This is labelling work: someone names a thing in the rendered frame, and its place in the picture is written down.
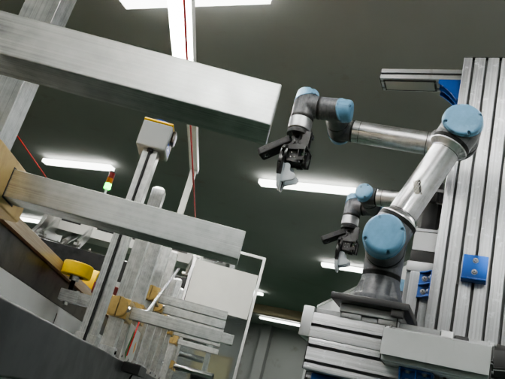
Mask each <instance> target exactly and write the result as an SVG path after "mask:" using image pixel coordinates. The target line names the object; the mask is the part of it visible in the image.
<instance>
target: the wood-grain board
mask: <svg viewBox="0 0 505 379"><path fill-rule="evenodd" d="M0 222H1V223H2V224H4V225H5V226H6V227H7V228H8V229H9V230H11V231H12V232H13V233H14V234H15V235H16V236H17V237H18V238H19V239H20V240H21V241H22V242H23V243H25V244H26V245H27V246H28V247H29V248H30V249H32V250H33V251H34V252H35V253H36V254H37V255H38V256H40V257H41V258H42V259H43V260H44V261H45V262H46V263H47V264H48V265H49V266H50V267H51V268H53V269H54V270H55V271H56V272H57V273H58V274H60V275H61V276H62V277H63V278H64V279H65V280H66V281H67V282H69V283H70V282H71V280H69V276H67V275H65V274H63V273H61V269H62V266H63V263H64V262H63V261H62V260H61V259H60V258H59V257H58V256H57V255H56V254H55V253H54V252H53V251H52V250H51V249H50V248H49V247H48V246H47V245H46V244H45V243H44V242H43V241H42V240H41V239H40V238H39V237H38V236H37V235H36V234H35V233H34V232H33V231H32V230H31V229H30V228H29V227H28V226H27V225H26V224H25V223H24V222H23V221H22V220H21V219H19V221H18V223H14V222H11V221H8V220H3V219H0ZM74 288H75V289H76V290H77V291H80V293H84V294H87V295H90V296H91V295H92V293H91V289H90V288H89V287H88V286H87V285H86V284H85V283H84V282H83V281H82V280H79V282H75V285H74Z"/></svg>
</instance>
